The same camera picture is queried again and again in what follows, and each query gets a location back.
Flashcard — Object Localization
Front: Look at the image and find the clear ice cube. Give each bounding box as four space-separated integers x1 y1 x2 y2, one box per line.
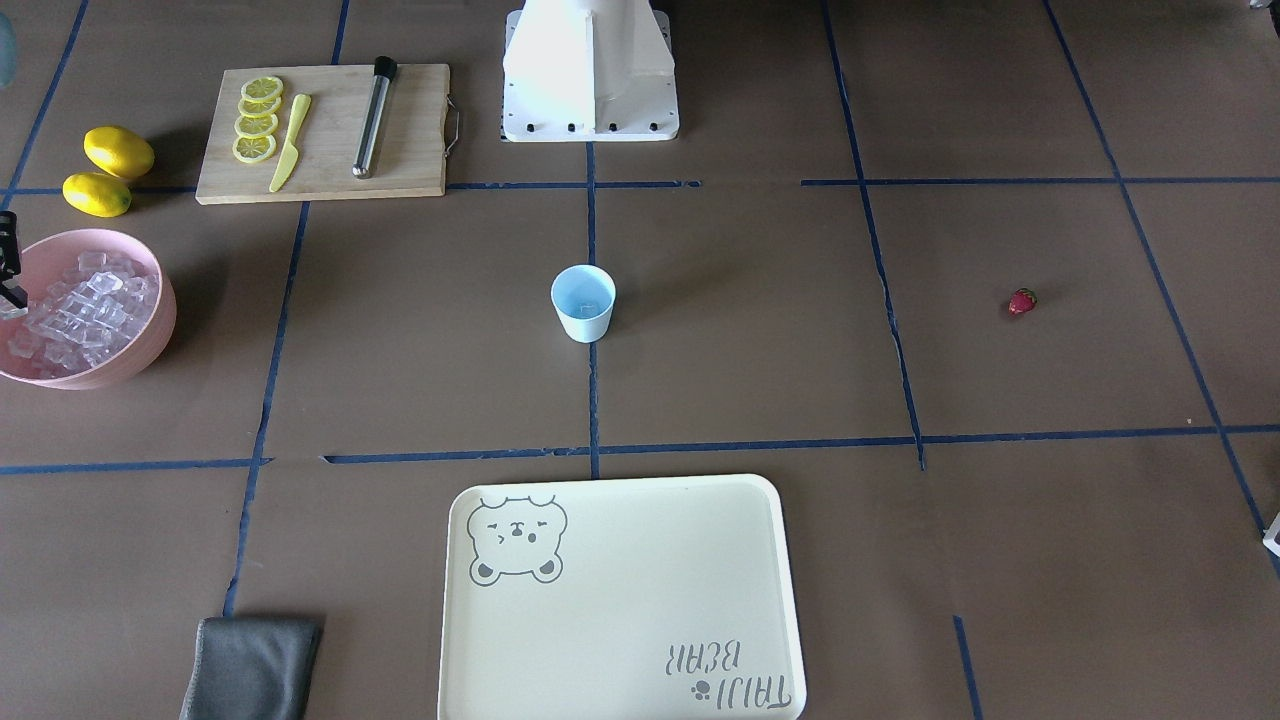
0 297 28 322

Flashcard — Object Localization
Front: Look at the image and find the clear ice cubes pile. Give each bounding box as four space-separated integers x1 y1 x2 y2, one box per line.
5 250 161 379

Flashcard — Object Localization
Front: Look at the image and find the blue plastic cup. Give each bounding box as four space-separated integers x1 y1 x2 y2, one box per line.
550 264 617 345

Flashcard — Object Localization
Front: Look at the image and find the pink bowl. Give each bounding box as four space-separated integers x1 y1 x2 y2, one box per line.
3 211 177 389

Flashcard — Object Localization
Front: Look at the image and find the yellow lemon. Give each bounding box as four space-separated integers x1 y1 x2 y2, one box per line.
82 126 155 181
61 172 133 218

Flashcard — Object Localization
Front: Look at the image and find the lemon slice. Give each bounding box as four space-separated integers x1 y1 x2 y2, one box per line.
234 113 279 138
237 96 282 118
239 76 285 102
232 135 276 165

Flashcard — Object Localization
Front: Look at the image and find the yellow plastic knife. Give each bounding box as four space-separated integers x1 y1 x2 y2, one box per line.
268 94 312 193

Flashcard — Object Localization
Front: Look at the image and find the wooden cutting board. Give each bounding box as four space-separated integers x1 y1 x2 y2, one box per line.
195 64 451 205

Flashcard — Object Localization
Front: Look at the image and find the steel rod muddler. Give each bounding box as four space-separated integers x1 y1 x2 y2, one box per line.
352 56 398 179

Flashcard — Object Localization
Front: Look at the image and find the dark grey folded cloth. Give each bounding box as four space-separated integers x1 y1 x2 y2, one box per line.
179 618 323 719

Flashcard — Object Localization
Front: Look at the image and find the cream bear tray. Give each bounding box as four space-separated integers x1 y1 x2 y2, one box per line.
436 474 806 719

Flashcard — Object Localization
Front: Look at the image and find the red strawberry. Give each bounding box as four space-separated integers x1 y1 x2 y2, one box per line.
1007 288 1039 316

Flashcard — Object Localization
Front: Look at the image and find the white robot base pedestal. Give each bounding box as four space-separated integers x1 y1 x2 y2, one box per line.
500 1 681 143

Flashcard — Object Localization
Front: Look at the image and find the white wire cup rack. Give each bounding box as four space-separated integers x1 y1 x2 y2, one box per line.
1262 514 1280 559

